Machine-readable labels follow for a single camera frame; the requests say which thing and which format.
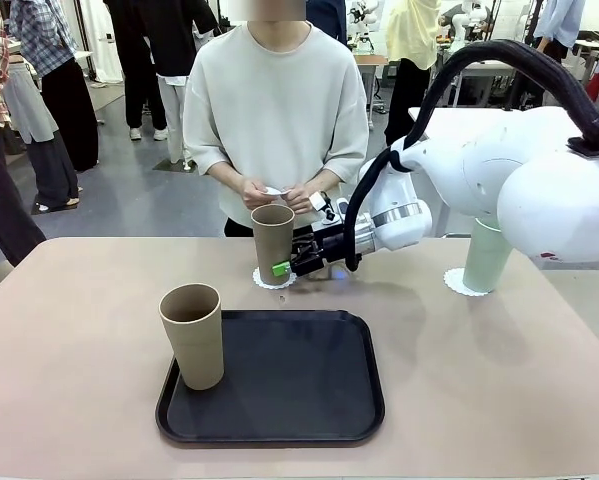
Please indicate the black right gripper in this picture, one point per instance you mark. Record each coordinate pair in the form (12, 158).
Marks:
(324, 250)

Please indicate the dark brown tall cup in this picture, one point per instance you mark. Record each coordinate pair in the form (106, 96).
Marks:
(274, 245)

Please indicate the white scalloped paper coaster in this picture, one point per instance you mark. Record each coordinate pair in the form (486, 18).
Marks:
(451, 282)
(259, 282)
(274, 190)

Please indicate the light tan tall cup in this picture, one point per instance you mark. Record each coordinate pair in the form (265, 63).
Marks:
(194, 350)

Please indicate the pale green tall cup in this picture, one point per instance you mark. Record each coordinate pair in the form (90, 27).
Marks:
(484, 265)

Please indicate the person's right forearm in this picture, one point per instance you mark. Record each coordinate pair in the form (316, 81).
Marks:
(229, 179)

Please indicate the person's left forearm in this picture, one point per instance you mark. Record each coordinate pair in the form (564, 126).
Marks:
(325, 177)

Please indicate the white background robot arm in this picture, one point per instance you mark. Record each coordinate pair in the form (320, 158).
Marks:
(460, 25)

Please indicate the person's left hand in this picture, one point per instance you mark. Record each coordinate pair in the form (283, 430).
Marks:
(299, 197)

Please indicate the person's right hand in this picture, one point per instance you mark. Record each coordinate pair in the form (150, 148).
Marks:
(251, 192)

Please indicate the black plastic tray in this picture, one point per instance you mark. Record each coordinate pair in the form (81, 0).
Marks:
(289, 390)

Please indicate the person in cream sweater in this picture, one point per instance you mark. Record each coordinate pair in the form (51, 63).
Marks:
(274, 115)

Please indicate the person in black white sneakers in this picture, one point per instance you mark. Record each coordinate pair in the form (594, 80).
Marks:
(139, 75)

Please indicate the person in navy top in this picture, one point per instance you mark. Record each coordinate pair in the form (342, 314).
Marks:
(329, 15)

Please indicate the person black top white trousers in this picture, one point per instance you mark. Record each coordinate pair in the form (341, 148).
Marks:
(179, 30)

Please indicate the person in yellow shirt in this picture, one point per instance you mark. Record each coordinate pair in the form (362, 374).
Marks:
(409, 30)

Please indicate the person blue plaid black skirt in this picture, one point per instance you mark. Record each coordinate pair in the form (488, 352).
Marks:
(64, 100)

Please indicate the person in gray skirt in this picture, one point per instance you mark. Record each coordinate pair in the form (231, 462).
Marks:
(29, 110)

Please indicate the person in light blue shirt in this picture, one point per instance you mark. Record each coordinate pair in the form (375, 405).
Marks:
(559, 20)

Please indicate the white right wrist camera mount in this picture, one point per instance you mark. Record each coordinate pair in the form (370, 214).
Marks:
(318, 201)

